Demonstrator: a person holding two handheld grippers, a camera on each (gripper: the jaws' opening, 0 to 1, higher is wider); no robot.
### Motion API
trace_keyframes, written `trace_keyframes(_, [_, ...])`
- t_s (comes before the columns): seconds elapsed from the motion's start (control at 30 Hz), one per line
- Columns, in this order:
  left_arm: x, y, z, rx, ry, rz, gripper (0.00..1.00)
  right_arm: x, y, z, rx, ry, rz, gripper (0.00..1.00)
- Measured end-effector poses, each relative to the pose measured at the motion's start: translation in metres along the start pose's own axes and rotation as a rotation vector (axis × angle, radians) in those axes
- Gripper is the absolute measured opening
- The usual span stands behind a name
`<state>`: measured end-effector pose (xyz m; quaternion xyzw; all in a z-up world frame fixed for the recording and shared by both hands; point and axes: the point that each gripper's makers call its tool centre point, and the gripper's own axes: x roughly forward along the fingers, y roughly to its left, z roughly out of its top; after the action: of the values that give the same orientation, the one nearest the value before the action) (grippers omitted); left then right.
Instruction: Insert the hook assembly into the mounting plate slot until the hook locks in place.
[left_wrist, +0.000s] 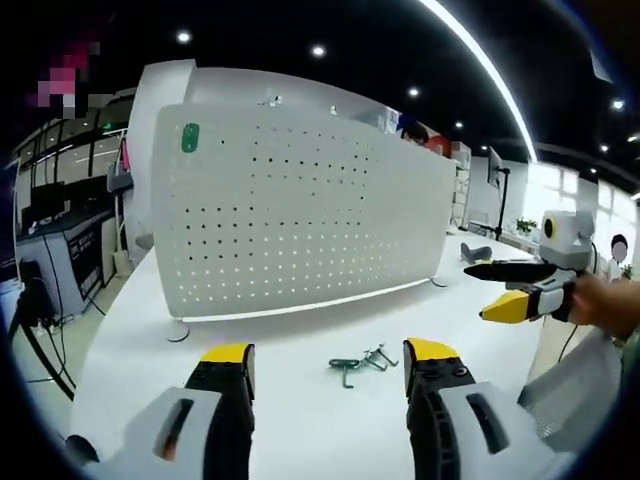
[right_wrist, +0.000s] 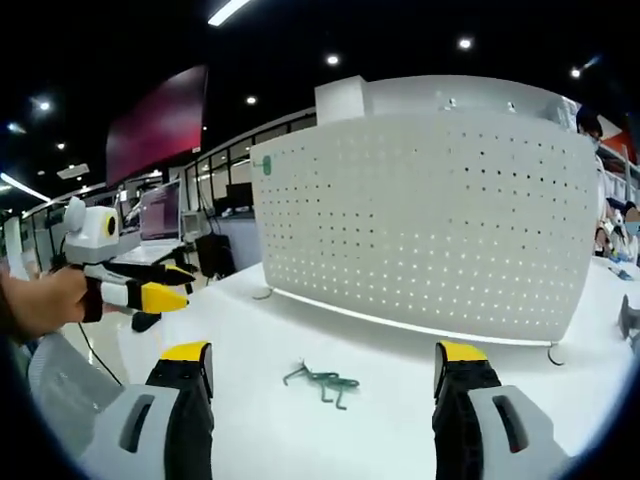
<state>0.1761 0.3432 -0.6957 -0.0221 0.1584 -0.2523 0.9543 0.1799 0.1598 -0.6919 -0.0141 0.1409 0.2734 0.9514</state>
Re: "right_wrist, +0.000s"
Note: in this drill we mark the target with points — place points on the dark red hanging screen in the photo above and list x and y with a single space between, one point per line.
160 130

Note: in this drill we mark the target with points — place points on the white partition panel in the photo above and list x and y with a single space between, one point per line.
425 95

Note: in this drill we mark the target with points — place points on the long ceiling light strip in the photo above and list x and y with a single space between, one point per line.
227 12

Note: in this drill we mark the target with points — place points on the person's left hand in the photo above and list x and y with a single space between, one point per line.
45 300

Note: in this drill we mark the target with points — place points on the white pegboard mounting plate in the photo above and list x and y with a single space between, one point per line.
425 225

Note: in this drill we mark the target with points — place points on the group of ceiling spotlights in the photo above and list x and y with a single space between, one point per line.
332 60

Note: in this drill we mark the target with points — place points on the dark grey curved object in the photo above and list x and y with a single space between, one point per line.
631 320

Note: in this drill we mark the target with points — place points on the white mesh chair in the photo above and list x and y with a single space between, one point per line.
65 390

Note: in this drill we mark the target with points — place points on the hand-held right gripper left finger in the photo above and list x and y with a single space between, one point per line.
170 430

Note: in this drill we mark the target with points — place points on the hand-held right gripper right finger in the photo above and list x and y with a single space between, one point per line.
480 430

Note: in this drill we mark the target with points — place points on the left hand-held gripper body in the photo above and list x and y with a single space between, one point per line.
90 235

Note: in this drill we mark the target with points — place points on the computer monitor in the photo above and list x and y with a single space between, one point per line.
161 212

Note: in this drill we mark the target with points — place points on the black computer tower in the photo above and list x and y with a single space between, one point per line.
215 255

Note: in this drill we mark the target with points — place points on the white office desk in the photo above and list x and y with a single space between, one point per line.
150 252

